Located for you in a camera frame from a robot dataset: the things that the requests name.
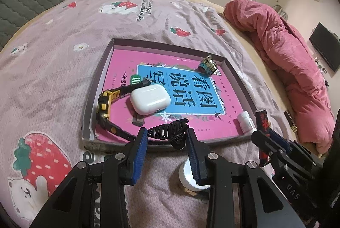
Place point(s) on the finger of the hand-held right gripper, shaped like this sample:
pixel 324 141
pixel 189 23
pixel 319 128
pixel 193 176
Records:
pixel 273 155
pixel 297 153

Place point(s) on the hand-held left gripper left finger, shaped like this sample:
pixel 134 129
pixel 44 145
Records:
pixel 140 155

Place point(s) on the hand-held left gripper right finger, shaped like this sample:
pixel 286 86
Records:
pixel 192 157

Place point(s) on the white round lid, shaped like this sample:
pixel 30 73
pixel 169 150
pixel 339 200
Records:
pixel 186 177

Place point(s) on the grey cardboard box tray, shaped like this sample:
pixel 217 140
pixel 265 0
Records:
pixel 111 146

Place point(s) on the dark red patterned tube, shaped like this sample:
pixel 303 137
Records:
pixel 261 121

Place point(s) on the black hair claw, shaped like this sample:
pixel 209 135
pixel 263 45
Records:
pixel 166 130

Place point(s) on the small white bottle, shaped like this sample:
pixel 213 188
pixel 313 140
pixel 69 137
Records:
pixel 246 123

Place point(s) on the white earbuds case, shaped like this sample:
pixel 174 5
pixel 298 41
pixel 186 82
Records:
pixel 150 99

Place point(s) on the yellow and black wristwatch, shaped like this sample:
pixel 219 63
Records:
pixel 104 106

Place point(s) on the small gold metal ornament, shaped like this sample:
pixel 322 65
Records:
pixel 208 66

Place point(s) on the pink book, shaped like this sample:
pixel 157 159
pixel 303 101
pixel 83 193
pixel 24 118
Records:
pixel 212 125

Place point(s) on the pink quilt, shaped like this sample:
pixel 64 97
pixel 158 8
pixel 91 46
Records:
pixel 279 45

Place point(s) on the black television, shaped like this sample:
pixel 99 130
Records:
pixel 325 46

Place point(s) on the pink strawberry printed blanket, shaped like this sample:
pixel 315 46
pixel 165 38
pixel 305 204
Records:
pixel 53 71

